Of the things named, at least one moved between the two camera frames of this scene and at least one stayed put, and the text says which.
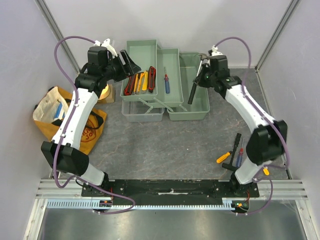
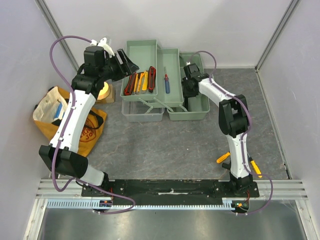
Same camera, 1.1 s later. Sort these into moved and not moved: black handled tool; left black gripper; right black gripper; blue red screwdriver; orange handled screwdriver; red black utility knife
Moved: right black gripper; black handled tool
Not moved: orange handled screwdriver; left black gripper; red black utility knife; blue red screwdriver
